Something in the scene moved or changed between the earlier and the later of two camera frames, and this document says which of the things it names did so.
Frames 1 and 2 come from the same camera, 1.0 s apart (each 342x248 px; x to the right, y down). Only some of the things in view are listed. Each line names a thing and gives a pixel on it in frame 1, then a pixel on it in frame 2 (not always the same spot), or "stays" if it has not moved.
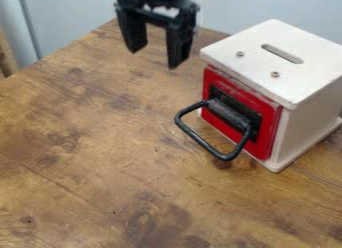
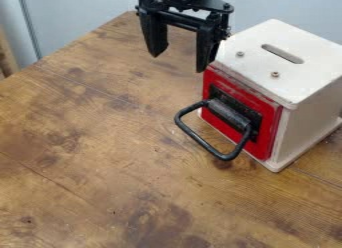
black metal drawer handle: (225, 111) stays
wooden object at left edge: (8, 64) stays
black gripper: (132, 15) to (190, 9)
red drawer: (251, 106) stays
